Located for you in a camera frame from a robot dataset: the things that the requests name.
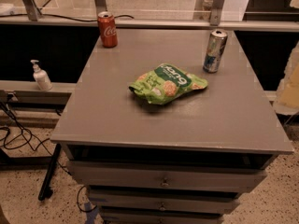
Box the green rice chip bag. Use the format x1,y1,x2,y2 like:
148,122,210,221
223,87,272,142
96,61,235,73
129,63,208,105

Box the red coke can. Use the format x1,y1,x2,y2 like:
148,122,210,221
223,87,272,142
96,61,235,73
97,11,118,48

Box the silver blue energy drink can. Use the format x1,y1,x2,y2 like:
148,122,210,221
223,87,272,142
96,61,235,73
203,29,228,73

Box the grey drawer cabinet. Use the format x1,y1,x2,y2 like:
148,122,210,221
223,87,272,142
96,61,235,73
50,27,295,224

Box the top grey drawer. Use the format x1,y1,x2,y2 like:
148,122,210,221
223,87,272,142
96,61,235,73
67,161,266,193

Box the grey drawer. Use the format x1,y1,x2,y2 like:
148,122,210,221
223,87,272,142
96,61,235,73
67,161,266,193
89,189,239,215
99,207,223,224

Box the black metal leg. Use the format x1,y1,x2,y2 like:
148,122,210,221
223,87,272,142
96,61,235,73
38,144,61,201

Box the middle grey drawer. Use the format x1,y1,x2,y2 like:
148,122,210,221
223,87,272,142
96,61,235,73
89,189,239,215

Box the white pump bottle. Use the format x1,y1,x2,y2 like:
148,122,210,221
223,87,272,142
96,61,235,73
31,60,52,91

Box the bottom grey drawer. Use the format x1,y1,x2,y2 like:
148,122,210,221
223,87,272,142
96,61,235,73
99,207,223,224

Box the grey side shelf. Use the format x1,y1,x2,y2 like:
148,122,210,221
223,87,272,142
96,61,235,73
0,80,75,105

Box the metal window frame rail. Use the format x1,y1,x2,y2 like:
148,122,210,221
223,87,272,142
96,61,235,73
1,0,299,33

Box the black cable on ledge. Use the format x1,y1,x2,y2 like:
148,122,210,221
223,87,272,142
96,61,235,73
0,13,135,23

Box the black floor cables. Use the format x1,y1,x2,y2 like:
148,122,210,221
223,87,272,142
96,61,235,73
0,101,73,176

